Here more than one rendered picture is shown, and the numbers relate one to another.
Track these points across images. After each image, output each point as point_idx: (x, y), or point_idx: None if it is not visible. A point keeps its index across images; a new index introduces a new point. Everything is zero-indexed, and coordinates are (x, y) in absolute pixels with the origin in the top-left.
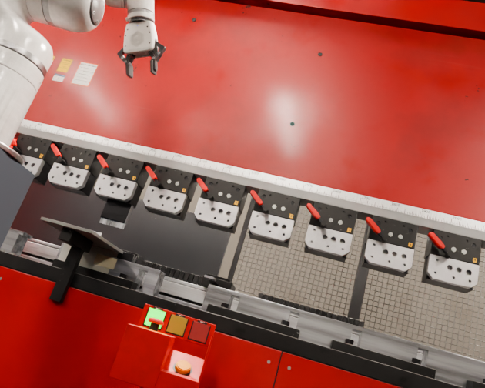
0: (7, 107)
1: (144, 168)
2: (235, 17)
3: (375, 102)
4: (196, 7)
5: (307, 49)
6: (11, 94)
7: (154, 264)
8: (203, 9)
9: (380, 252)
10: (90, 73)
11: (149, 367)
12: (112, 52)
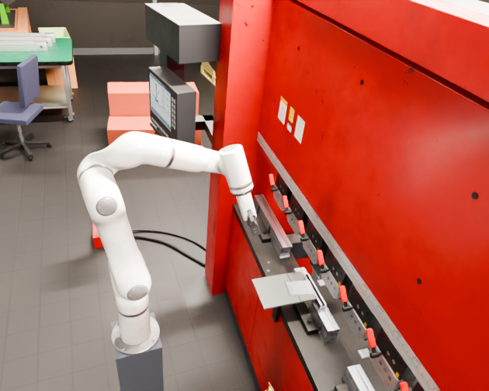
0: (130, 334)
1: (325, 242)
2: (396, 88)
3: None
4: (365, 60)
5: (461, 178)
6: (128, 330)
7: None
8: (370, 66)
9: None
10: (301, 130)
11: None
12: (312, 110)
